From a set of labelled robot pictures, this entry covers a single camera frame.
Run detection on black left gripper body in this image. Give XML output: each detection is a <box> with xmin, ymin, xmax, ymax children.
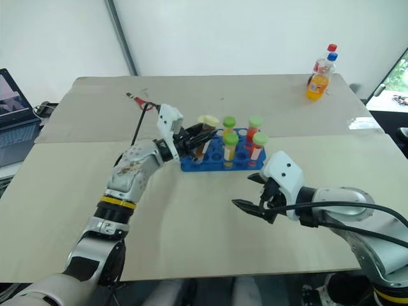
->
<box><xmin>173</xmin><ymin>126</ymin><xmax>196</xmax><ymax>159</ymax></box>

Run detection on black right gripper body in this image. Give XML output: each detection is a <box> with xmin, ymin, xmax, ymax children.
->
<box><xmin>259</xmin><ymin>177</ymin><xmax>288</xmax><ymax>221</ymax></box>

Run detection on brown test tube cream cap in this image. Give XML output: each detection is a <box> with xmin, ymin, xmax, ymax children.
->
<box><xmin>192</xmin><ymin>114</ymin><xmax>221</xmax><ymax>164</ymax></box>

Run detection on yellow test tube green cap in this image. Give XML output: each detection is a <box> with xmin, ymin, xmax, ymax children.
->
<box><xmin>222</xmin><ymin>115</ymin><xmax>238</xmax><ymax>136</ymax></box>

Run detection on blue test tube rack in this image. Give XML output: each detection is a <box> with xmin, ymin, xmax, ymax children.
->
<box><xmin>180</xmin><ymin>127</ymin><xmax>267</xmax><ymax>173</ymax></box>

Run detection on red test tube green cap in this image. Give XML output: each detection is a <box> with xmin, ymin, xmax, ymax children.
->
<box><xmin>248</xmin><ymin>131</ymin><xmax>270</xmax><ymax>167</ymax></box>
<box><xmin>245</xmin><ymin>115</ymin><xmax>264</xmax><ymax>146</ymax></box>

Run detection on pale yellow tube green cap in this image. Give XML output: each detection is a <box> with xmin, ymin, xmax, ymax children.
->
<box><xmin>222</xmin><ymin>131</ymin><xmax>240</xmax><ymax>169</ymax></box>

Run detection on orange soda bottle blue cap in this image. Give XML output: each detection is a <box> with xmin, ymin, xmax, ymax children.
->
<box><xmin>305</xmin><ymin>52</ymin><xmax>339</xmax><ymax>101</ymax></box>

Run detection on grey metal pole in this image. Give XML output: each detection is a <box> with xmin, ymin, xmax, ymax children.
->
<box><xmin>105</xmin><ymin>0</ymin><xmax>139</xmax><ymax>77</ymax></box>

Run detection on dark round shape under table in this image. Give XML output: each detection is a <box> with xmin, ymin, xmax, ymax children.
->
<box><xmin>326</xmin><ymin>272</ymin><xmax>376</xmax><ymax>306</ymax></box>

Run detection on cola bottle red cap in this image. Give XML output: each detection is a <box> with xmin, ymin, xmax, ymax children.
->
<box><xmin>307</xmin><ymin>43</ymin><xmax>339</xmax><ymax>84</ymax></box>

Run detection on open laptop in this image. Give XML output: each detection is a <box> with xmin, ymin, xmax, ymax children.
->
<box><xmin>0</xmin><ymin>68</ymin><xmax>43</xmax><ymax>168</ymax></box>

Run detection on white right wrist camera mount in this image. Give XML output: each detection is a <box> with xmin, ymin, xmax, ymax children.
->
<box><xmin>259</xmin><ymin>150</ymin><xmax>306</xmax><ymax>221</ymax></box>

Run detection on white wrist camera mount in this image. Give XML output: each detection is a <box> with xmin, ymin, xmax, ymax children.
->
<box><xmin>259</xmin><ymin>150</ymin><xmax>306</xmax><ymax>221</ymax></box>
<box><xmin>157</xmin><ymin>103</ymin><xmax>185</xmax><ymax>160</ymax></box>

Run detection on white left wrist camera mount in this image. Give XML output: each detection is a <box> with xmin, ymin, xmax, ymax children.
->
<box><xmin>157</xmin><ymin>103</ymin><xmax>185</xmax><ymax>160</ymax></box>

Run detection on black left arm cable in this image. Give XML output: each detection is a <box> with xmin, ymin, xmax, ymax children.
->
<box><xmin>131</xmin><ymin>101</ymin><xmax>161</xmax><ymax>148</ymax></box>

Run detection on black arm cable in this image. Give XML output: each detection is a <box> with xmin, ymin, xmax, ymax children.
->
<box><xmin>131</xmin><ymin>101</ymin><xmax>161</xmax><ymax>148</ymax></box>
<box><xmin>260</xmin><ymin>197</ymin><xmax>408</xmax><ymax>250</ymax></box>

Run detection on red handled small tool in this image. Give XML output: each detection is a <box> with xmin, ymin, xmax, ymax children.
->
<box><xmin>125</xmin><ymin>91</ymin><xmax>153</xmax><ymax>108</ymax></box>

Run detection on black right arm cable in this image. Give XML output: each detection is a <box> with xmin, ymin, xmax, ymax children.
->
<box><xmin>260</xmin><ymin>197</ymin><xmax>408</xmax><ymax>250</ymax></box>

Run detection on cables beside laptop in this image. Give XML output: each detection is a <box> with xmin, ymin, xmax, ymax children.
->
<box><xmin>33</xmin><ymin>101</ymin><xmax>60</xmax><ymax>118</ymax></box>

